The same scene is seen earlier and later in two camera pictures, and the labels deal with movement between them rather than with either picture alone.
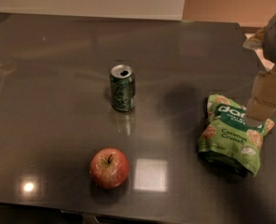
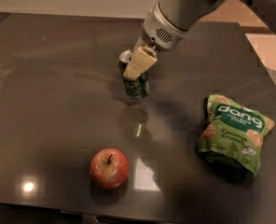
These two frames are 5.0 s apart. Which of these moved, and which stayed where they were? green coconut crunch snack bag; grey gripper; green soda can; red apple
Moved: green soda can; grey gripper
Stayed: red apple; green coconut crunch snack bag
